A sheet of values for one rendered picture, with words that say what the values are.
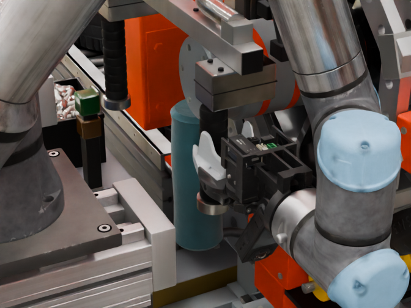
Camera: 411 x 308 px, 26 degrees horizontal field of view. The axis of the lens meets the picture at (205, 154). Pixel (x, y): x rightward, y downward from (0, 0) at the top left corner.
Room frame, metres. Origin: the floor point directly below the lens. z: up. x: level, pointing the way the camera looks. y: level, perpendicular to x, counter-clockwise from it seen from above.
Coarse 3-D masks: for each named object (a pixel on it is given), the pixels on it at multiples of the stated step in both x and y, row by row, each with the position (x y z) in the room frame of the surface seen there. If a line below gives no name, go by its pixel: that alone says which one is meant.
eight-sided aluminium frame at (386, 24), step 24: (240, 0) 1.47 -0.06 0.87; (360, 0) 1.08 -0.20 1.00; (384, 0) 1.05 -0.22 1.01; (408, 0) 1.06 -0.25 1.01; (384, 24) 1.03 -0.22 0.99; (408, 24) 1.06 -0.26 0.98; (384, 48) 1.02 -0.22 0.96; (408, 48) 1.01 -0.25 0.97; (384, 72) 1.02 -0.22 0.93; (408, 72) 1.00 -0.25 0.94; (384, 96) 1.02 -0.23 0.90; (408, 96) 1.00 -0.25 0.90; (240, 120) 1.38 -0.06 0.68; (264, 120) 1.39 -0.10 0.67; (408, 192) 1.01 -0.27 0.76
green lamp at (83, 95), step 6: (78, 90) 1.54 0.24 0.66; (84, 90) 1.54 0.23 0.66; (90, 90) 1.54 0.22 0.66; (78, 96) 1.52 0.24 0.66; (84, 96) 1.51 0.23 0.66; (90, 96) 1.51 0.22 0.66; (96, 96) 1.52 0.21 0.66; (78, 102) 1.51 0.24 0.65; (84, 102) 1.51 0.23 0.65; (90, 102) 1.51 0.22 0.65; (96, 102) 1.52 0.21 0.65; (78, 108) 1.51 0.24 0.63; (84, 108) 1.51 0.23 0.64; (90, 108) 1.51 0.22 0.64; (96, 108) 1.52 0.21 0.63; (84, 114) 1.51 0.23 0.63; (90, 114) 1.51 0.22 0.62
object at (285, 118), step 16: (256, 0) 1.49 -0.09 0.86; (352, 0) 1.29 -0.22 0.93; (256, 16) 1.49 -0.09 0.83; (352, 16) 1.33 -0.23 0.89; (368, 32) 1.23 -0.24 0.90; (368, 48) 1.22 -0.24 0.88; (368, 64) 1.22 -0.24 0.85; (272, 112) 1.42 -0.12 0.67; (288, 112) 1.42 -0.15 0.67; (304, 112) 1.43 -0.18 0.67; (288, 128) 1.40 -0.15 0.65; (304, 128) 1.36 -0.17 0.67; (304, 144) 1.37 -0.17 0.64; (304, 160) 1.34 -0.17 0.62
